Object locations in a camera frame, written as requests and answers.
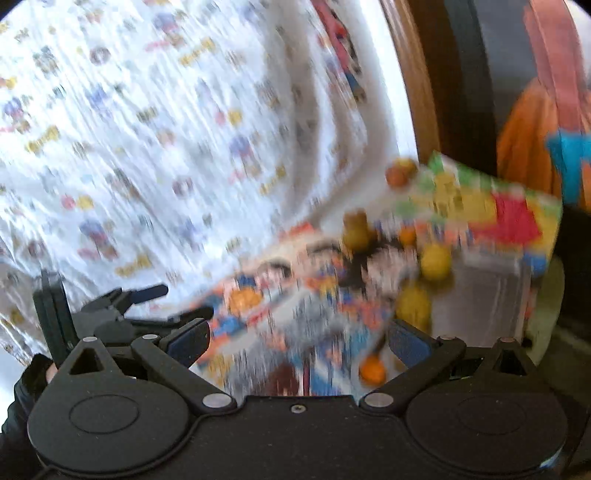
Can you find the small green pear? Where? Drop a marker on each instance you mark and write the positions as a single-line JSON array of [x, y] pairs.
[[354, 239]]

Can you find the red yellow apple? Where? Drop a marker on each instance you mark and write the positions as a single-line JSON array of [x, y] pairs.
[[400, 173]]

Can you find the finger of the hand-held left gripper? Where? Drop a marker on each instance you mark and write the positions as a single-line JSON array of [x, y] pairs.
[[147, 293], [196, 314]]

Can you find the brown wooden door frame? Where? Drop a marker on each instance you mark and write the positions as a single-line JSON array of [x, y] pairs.
[[415, 92]]

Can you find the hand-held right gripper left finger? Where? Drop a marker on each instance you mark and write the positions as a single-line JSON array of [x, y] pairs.
[[191, 341]]

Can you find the metal tray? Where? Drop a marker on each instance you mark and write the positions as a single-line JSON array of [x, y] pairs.
[[489, 300]]

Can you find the orange dress girl wall poster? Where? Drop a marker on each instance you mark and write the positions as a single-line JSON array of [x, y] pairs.
[[545, 115]]

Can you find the yellow bear poster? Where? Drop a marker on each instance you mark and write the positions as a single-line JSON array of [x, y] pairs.
[[485, 207]]

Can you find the small orange mandarin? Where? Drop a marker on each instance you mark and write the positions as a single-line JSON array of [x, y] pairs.
[[407, 236], [372, 370]]

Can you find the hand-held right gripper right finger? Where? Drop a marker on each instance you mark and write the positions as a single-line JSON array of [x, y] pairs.
[[408, 346]]

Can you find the yellow lemon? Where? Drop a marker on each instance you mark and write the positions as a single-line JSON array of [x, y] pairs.
[[436, 262]]

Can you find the grey monster drawing poster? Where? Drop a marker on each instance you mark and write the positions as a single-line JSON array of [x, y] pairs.
[[286, 360]]

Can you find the small brown kiwi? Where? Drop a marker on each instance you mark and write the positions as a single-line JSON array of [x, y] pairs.
[[356, 219]]

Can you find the person's left hand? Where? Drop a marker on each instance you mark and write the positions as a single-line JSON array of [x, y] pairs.
[[27, 387]]

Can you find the cartoon boys poster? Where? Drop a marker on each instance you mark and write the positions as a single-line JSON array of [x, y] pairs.
[[272, 281]]

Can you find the large green pear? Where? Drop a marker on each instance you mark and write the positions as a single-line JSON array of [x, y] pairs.
[[413, 307]]

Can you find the white cartoon printed blanket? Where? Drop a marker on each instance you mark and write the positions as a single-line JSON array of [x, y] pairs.
[[161, 138]]

